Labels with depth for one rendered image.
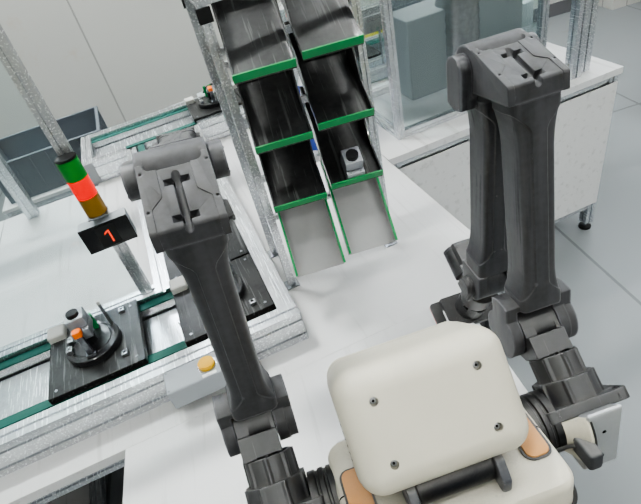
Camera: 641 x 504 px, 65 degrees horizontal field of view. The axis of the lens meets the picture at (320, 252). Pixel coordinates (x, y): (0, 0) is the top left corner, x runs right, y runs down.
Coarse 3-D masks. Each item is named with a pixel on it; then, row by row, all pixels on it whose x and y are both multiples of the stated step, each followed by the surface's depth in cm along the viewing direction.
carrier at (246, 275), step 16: (240, 272) 142; (256, 272) 140; (176, 288) 139; (240, 288) 133; (256, 288) 135; (176, 304) 137; (192, 304) 135; (256, 304) 130; (272, 304) 129; (192, 320) 131; (192, 336) 126
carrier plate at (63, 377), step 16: (128, 304) 141; (96, 320) 138; (112, 320) 137; (128, 320) 136; (128, 336) 131; (144, 336) 132; (64, 352) 131; (144, 352) 126; (64, 368) 127; (80, 368) 126; (96, 368) 125; (112, 368) 124; (128, 368) 124; (64, 384) 123; (80, 384) 122; (96, 384) 123; (48, 400) 120
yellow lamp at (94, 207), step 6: (96, 198) 120; (84, 204) 120; (90, 204) 120; (96, 204) 121; (102, 204) 122; (84, 210) 121; (90, 210) 121; (96, 210) 121; (102, 210) 122; (90, 216) 122; (96, 216) 122
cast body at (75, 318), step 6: (66, 312) 123; (72, 312) 123; (78, 312) 124; (84, 312) 126; (66, 318) 123; (72, 318) 122; (78, 318) 123; (84, 318) 124; (90, 318) 129; (66, 324) 122; (72, 324) 123; (78, 324) 123; (84, 324) 124; (90, 324) 127; (84, 330) 124; (90, 330) 125; (84, 336) 124; (90, 336) 125
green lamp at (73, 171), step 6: (72, 162) 113; (78, 162) 115; (60, 168) 113; (66, 168) 113; (72, 168) 114; (78, 168) 115; (84, 168) 117; (66, 174) 114; (72, 174) 115; (78, 174) 115; (84, 174) 117; (66, 180) 116; (72, 180) 115; (78, 180) 116
